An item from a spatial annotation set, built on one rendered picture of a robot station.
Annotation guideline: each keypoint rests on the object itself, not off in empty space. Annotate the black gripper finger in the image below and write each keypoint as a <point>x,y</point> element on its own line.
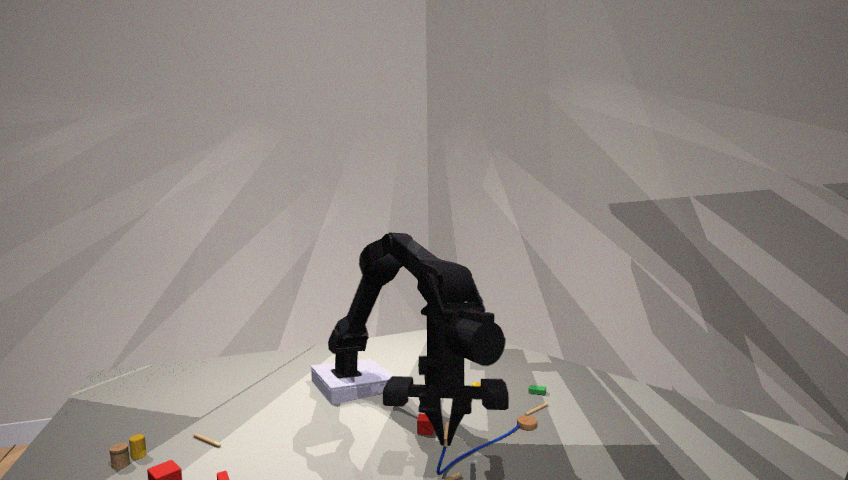
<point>456,416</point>
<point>435,417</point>

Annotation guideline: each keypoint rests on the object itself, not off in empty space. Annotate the blue cord with wooden stick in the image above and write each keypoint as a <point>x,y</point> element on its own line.
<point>445,445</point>

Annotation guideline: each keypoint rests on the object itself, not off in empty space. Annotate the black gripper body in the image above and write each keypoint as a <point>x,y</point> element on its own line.
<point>445,379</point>

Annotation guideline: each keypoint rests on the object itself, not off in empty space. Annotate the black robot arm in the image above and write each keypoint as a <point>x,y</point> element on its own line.
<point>452,325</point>

